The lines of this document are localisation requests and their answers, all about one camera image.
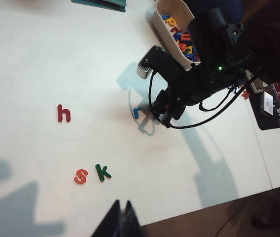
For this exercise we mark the beige power strip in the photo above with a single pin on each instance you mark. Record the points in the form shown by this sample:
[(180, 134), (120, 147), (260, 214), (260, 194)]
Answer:
[(254, 84)]

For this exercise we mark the red letter h magnet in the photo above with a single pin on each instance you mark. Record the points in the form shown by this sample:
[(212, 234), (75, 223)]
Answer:
[(60, 114)]

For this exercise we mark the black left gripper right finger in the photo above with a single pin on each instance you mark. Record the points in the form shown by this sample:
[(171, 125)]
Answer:
[(130, 224)]

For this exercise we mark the light blue letter r magnet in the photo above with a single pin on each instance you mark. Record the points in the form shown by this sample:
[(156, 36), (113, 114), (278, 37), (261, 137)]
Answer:
[(136, 114)]

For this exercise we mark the white oval paper tray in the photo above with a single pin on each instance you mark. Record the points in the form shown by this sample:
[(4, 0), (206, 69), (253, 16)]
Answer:
[(164, 37)]

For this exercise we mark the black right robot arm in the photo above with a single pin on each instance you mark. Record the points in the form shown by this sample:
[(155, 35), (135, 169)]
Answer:
[(265, 37)]

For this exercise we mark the teal flat board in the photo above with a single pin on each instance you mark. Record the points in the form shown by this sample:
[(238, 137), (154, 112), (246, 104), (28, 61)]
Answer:
[(98, 3)]

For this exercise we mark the red letter x magnet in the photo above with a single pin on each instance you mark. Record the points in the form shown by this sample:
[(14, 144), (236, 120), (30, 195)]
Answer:
[(246, 93)]

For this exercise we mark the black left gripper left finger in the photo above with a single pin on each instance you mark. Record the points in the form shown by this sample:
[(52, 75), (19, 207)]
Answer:
[(110, 224)]

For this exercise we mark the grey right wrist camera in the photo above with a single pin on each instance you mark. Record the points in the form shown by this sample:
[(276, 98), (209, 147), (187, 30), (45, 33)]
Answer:
[(146, 64)]

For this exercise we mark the black mat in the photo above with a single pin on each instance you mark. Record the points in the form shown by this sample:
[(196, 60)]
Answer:
[(265, 122)]

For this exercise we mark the green letter k magnet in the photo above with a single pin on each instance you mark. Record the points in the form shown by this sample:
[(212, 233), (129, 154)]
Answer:
[(100, 174)]

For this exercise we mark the blue foam clog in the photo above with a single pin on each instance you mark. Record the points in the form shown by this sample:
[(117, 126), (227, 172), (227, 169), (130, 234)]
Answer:
[(214, 3)]

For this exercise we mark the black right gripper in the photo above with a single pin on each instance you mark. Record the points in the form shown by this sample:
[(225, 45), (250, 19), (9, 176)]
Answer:
[(189, 89)]

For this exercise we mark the orange letter s magnet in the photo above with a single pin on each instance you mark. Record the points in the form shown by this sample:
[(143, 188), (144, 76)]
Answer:
[(80, 176)]

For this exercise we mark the small grey white box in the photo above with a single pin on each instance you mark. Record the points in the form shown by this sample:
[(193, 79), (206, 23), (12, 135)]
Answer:
[(268, 103)]

